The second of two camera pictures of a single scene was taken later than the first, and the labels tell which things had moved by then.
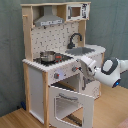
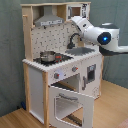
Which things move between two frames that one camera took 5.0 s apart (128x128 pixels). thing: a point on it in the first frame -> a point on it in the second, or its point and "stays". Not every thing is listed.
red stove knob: [56, 75] stays
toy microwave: [75, 12] stays
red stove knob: [74, 68] stays
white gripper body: [90, 67] -> [89, 32]
